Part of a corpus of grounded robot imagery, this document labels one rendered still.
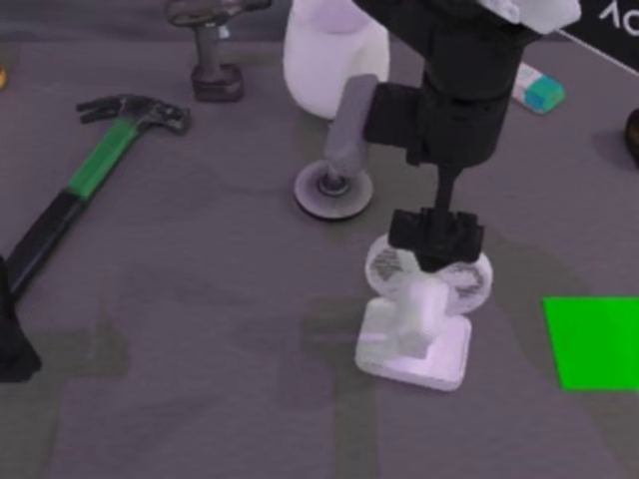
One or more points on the white desk fan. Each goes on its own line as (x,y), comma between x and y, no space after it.
(414,344)

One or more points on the green square marker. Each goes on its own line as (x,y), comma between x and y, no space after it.
(596,344)

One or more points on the white teal small box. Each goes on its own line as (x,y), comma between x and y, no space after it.
(541,90)

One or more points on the white plastic jug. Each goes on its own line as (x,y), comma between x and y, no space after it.
(324,55)

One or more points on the black round object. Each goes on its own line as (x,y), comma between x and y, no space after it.
(633,137)

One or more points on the black panel with white letters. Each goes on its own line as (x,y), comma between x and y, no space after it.
(611,30)

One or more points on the dark grey power drill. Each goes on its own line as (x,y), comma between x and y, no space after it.
(212,60)

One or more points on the black bulky object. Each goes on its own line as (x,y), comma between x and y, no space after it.
(12,339)

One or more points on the orange object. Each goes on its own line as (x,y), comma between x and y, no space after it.
(2,77)

